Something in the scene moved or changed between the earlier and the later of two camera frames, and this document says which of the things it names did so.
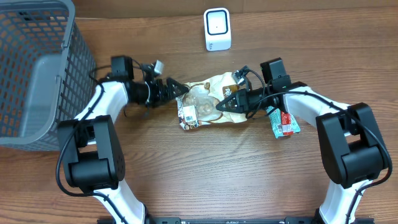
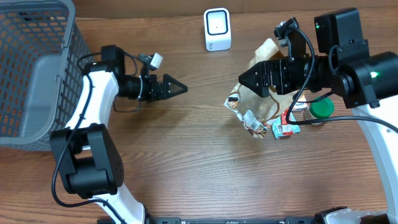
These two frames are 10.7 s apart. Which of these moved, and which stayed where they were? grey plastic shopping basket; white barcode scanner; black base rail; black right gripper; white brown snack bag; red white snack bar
Moved: black right gripper; white brown snack bag
Stayed: red white snack bar; white barcode scanner; black base rail; grey plastic shopping basket
